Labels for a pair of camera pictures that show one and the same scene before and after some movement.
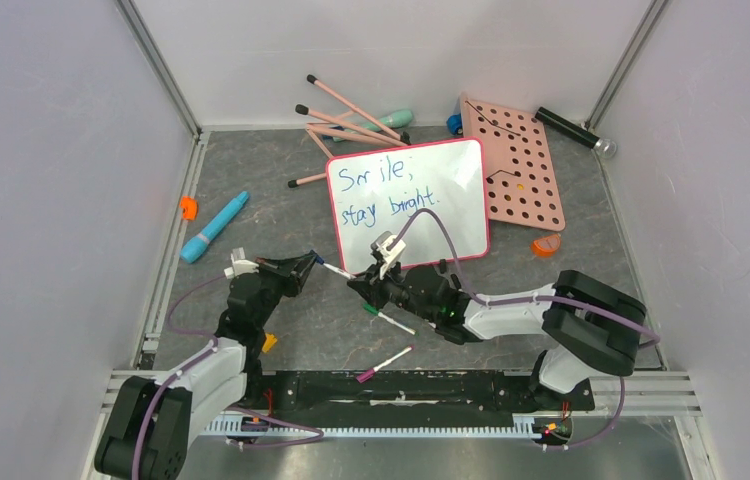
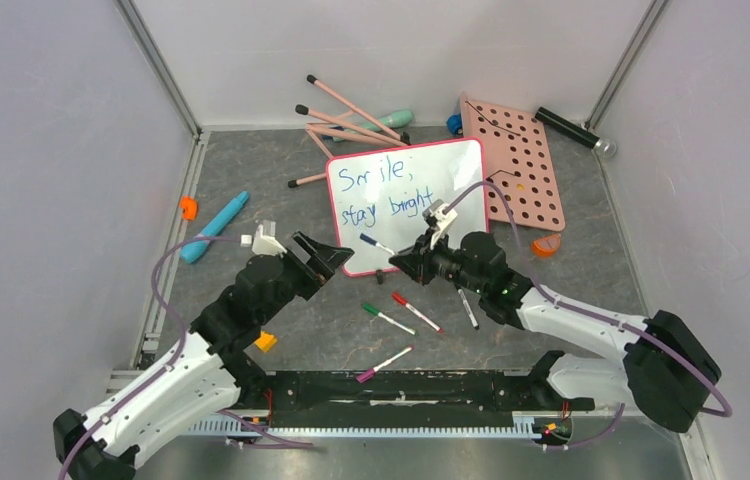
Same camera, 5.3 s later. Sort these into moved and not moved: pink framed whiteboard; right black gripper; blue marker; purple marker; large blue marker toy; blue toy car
Moved: blue marker; right black gripper
Not moved: large blue marker toy; pink framed whiteboard; blue toy car; purple marker
